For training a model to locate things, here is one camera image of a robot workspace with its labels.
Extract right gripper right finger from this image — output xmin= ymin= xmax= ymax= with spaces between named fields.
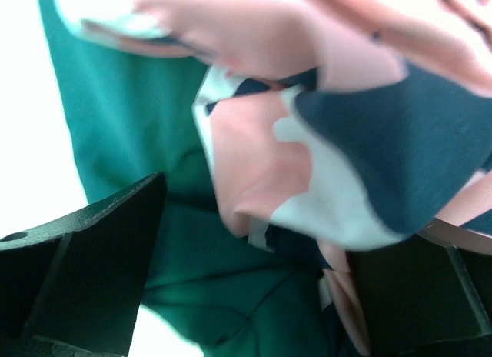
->
xmin=349 ymin=219 xmax=491 ymax=356

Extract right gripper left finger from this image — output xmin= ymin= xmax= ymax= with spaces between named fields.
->
xmin=1 ymin=174 xmax=166 ymax=356

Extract teal shorts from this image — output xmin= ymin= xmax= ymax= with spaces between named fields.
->
xmin=36 ymin=0 xmax=339 ymax=357

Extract pink patterned shorts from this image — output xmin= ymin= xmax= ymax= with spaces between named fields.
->
xmin=55 ymin=0 xmax=491 ymax=356

